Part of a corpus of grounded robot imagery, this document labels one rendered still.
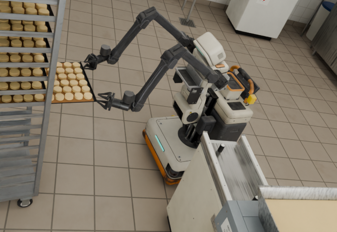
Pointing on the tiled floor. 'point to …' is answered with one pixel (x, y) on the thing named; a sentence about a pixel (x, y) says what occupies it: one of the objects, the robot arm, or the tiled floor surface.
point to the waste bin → (327, 7)
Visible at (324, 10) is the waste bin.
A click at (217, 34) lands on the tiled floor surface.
